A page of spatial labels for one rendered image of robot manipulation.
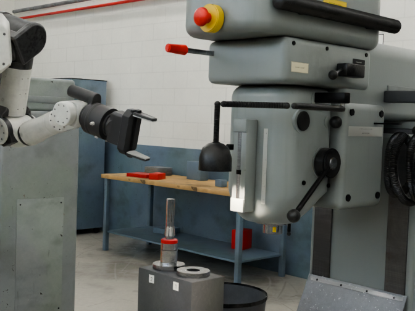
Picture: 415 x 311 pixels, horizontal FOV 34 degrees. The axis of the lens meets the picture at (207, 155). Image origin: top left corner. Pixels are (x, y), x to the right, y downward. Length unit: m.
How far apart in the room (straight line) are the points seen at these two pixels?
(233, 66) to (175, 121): 6.65
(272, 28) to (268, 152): 0.28
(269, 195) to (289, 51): 0.32
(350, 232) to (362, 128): 0.38
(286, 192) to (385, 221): 0.45
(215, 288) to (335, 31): 0.73
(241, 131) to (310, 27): 0.27
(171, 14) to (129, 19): 0.80
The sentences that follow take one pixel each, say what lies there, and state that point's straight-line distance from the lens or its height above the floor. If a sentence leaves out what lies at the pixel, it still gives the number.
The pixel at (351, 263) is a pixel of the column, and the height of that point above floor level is 1.16.
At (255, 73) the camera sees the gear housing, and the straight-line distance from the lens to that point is 1.52.
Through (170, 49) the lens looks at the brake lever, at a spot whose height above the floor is 1.70.
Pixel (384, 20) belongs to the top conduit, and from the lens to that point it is 1.71.
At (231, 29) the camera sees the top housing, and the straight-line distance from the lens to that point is 1.47.
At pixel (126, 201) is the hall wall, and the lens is 8.95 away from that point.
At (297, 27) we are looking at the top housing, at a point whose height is 1.75.
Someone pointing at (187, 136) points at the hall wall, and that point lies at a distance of 8.04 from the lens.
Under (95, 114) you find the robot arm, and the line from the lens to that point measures 1.83.
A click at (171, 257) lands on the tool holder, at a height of 1.17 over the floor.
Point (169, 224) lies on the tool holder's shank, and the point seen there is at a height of 1.25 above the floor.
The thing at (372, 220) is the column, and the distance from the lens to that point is 1.93.
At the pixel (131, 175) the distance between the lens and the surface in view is 7.66.
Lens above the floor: 1.55
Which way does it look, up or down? 3 degrees down
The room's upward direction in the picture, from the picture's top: 2 degrees clockwise
